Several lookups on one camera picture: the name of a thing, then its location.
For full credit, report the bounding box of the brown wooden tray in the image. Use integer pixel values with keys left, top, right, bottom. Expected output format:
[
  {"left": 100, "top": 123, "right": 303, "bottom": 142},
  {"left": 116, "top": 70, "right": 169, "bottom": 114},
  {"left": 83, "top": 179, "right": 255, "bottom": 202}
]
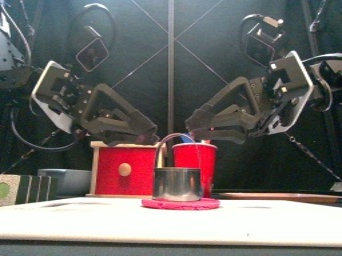
[{"left": 213, "top": 191, "right": 342, "bottom": 205}]

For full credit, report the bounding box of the black right camera cable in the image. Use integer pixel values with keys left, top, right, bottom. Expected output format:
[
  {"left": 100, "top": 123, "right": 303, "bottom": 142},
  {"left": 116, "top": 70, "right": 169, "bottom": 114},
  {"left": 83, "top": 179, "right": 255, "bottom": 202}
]
[{"left": 238, "top": 13, "right": 269, "bottom": 54}]

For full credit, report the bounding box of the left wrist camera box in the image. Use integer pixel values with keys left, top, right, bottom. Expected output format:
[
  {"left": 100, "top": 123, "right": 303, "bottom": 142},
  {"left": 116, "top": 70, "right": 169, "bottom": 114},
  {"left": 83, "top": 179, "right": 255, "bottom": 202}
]
[{"left": 74, "top": 25, "right": 111, "bottom": 73}]

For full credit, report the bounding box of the grey vertical frame pole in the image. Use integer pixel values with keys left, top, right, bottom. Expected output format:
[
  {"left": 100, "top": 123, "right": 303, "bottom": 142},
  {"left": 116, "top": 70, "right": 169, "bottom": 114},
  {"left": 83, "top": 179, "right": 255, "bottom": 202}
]
[{"left": 166, "top": 0, "right": 177, "bottom": 136}]

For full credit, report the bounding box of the black left camera cable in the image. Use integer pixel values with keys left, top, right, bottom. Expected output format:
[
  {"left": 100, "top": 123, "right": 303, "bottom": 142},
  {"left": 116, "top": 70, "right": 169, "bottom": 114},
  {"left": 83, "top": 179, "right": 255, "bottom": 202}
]
[{"left": 66, "top": 2, "right": 119, "bottom": 54}]

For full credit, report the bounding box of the red plastic cup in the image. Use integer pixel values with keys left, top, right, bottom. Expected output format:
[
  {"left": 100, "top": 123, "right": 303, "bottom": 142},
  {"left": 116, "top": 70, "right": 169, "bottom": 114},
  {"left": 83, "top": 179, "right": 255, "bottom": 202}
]
[{"left": 171, "top": 142, "right": 219, "bottom": 199}]

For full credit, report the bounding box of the black camera cable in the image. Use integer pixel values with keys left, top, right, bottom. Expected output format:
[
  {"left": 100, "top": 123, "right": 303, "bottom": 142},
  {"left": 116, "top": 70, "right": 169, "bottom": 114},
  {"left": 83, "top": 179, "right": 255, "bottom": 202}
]
[
  {"left": 66, "top": 2, "right": 119, "bottom": 54},
  {"left": 238, "top": 13, "right": 269, "bottom": 54}
]

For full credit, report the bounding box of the round metal dough cutter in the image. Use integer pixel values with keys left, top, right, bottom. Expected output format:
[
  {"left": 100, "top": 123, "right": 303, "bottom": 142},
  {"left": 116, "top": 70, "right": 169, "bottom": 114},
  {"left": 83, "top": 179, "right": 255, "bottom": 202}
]
[{"left": 151, "top": 132, "right": 203, "bottom": 203}]

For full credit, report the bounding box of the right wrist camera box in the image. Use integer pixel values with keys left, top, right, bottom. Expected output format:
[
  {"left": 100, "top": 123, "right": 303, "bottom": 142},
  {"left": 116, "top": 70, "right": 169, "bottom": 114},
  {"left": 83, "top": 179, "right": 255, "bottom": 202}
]
[{"left": 242, "top": 14, "right": 287, "bottom": 68}]

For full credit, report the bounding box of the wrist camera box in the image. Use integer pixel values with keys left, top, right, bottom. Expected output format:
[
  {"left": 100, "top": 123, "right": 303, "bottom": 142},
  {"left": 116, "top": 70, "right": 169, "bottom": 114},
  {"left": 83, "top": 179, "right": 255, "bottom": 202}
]
[
  {"left": 242, "top": 14, "right": 287, "bottom": 68},
  {"left": 74, "top": 25, "right": 111, "bottom": 73}
]

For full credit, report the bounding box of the striped green cardboard box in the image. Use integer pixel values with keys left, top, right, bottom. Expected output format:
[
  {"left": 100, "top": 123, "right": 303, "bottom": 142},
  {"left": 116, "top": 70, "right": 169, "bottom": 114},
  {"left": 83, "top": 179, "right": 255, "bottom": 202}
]
[{"left": 0, "top": 173, "right": 59, "bottom": 208}]

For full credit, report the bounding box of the grey bowl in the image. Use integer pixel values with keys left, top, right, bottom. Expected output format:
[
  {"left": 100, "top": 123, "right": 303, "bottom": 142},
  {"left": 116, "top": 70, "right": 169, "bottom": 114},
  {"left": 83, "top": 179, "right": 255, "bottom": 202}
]
[{"left": 36, "top": 168, "right": 94, "bottom": 198}]

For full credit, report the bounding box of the white cutting board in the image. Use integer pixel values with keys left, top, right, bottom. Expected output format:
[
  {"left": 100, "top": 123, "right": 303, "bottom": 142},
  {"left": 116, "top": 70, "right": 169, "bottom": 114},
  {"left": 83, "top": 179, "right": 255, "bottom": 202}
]
[{"left": 0, "top": 196, "right": 342, "bottom": 248}]

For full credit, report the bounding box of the flat pink dough disc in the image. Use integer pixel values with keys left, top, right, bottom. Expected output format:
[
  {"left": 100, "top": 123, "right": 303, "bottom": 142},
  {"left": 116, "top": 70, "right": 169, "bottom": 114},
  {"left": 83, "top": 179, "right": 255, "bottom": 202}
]
[{"left": 141, "top": 197, "right": 222, "bottom": 211}]

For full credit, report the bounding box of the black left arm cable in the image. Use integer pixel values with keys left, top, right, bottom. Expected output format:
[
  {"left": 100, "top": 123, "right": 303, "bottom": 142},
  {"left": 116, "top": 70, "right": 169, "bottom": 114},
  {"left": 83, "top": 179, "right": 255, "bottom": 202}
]
[{"left": 10, "top": 106, "right": 83, "bottom": 153}]

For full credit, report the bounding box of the diagonal metal brace rod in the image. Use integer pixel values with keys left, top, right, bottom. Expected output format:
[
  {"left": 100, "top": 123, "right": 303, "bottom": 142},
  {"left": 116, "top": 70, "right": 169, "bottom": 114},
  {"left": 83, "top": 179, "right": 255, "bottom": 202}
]
[{"left": 285, "top": 132, "right": 342, "bottom": 184}]

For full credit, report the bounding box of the red wooden drawer box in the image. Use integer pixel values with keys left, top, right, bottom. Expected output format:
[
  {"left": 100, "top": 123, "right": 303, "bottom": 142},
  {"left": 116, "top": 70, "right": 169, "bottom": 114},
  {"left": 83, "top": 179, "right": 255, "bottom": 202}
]
[{"left": 86, "top": 140, "right": 169, "bottom": 199}]

